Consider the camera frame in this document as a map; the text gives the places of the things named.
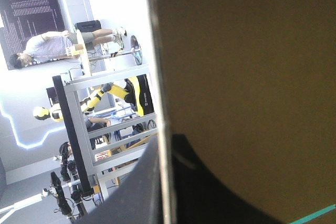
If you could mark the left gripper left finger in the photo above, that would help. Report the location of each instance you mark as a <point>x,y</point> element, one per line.
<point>136,195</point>

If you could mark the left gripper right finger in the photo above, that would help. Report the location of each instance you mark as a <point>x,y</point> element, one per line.
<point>204,197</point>

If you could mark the brown cardboard box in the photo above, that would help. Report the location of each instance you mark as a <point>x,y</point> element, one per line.
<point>249,64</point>

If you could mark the person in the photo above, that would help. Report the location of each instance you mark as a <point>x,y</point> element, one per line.
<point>95,122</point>
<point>50,45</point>

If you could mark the yellow robot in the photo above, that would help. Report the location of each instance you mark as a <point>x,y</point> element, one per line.
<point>118,91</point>

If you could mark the black chair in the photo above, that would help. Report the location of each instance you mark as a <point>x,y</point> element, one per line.
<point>88,25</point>

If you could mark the black camera on tripod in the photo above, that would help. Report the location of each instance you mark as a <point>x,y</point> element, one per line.
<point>61,197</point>

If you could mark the silver metal frame rack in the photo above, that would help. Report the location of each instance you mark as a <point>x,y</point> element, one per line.
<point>78,119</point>

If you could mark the round white pedestal table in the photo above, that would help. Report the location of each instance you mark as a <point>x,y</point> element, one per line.
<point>84,58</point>

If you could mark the dark wall display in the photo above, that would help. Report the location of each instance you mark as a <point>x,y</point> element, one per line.
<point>29,6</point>

